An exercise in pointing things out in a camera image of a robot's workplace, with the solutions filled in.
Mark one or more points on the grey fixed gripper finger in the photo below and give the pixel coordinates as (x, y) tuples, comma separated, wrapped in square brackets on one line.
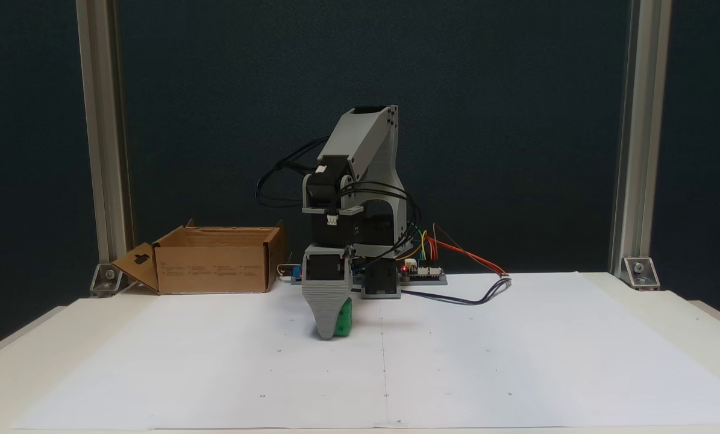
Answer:
[(323, 307)]

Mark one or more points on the green die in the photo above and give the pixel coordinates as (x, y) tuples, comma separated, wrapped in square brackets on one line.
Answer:
[(344, 319)]

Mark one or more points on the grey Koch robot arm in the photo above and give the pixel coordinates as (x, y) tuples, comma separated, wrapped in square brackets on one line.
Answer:
[(366, 138)]

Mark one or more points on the circuit board with white sockets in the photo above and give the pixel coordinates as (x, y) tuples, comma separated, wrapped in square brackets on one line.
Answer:
[(423, 271)]

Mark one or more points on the open cardboard box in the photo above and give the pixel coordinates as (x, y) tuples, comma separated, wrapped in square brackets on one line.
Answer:
[(212, 268)]

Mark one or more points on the aluminium corner bracket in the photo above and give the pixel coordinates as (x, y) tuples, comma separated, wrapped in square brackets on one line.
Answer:
[(640, 270), (109, 278)]

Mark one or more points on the aluminium extrusion post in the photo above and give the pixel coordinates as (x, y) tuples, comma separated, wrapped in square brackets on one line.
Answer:
[(103, 120), (640, 120)]

